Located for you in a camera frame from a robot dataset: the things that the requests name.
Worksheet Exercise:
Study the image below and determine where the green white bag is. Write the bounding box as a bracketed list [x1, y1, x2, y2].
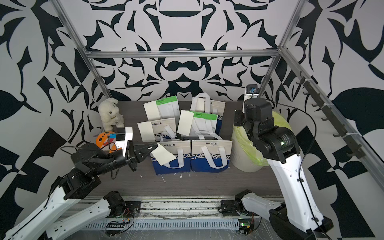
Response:
[156, 96, 180, 121]
[177, 111, 222, 140]

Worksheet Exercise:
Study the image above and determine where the white round trash bin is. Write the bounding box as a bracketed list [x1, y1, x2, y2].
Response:
[229, 125, 268, 173]

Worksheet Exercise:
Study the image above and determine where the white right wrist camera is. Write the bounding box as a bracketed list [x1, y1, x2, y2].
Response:
[242, 84, 259, 113]

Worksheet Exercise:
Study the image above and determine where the green white back left bag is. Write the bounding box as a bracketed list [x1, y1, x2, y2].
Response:
[156, 96, 180, 121]

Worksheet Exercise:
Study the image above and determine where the green plastic bin liner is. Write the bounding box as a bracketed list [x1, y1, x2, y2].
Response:
[232, 110, 292, 167]

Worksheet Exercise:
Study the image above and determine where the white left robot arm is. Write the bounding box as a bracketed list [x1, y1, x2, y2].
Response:
[2, 141, 158, 240]

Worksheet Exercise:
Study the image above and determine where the orange plush monster toy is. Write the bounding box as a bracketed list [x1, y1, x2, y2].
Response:
[96, 131, 119, 153]

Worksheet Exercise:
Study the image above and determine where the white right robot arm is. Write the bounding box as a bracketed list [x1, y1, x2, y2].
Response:
[219, 98, 334, 240]

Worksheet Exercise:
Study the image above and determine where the white plush rabbit toy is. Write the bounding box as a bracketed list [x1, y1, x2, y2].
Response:
[99, 98, 125, 132]

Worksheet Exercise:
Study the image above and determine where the blue white front right bag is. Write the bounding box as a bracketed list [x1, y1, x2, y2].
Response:
[191, 140, 233, 173]

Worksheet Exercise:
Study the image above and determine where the black wall hook rail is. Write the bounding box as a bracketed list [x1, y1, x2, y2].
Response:
[297, 73, 366, 159]

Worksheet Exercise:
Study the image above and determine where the blue white front left bag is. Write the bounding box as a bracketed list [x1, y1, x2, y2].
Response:
[148, 118, 191, 175]

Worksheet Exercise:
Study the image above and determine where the aluminium frame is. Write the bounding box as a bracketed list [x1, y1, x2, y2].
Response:
[51, 1, 384, 188]

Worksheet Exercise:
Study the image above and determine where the white blue back right bag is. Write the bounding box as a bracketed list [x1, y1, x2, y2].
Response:
[190, 93, 226, 117]

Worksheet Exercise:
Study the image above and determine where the green white middle bag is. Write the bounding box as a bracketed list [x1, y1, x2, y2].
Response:
[177, 111, 222, 140]

